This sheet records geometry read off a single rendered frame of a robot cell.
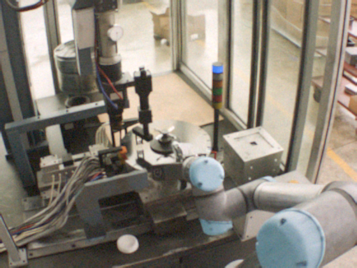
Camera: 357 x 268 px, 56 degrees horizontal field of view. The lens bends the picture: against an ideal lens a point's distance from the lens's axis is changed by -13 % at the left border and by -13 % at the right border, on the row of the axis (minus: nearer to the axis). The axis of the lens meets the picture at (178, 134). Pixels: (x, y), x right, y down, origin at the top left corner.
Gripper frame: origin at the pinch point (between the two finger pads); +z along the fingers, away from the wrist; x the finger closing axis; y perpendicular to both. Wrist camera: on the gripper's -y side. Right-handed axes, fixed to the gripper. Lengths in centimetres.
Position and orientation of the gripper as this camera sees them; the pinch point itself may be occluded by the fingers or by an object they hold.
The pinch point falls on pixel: (174, 166)
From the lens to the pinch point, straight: 121.4
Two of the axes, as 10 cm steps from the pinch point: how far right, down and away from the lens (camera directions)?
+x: -1.4, -9.9, -0.1
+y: 9.8, -1.4, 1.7
